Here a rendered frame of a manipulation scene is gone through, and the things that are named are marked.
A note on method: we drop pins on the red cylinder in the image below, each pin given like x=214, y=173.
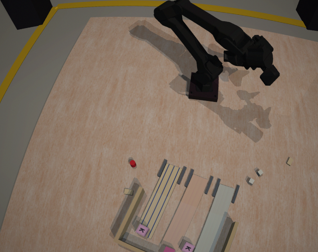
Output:
x=132, y=163

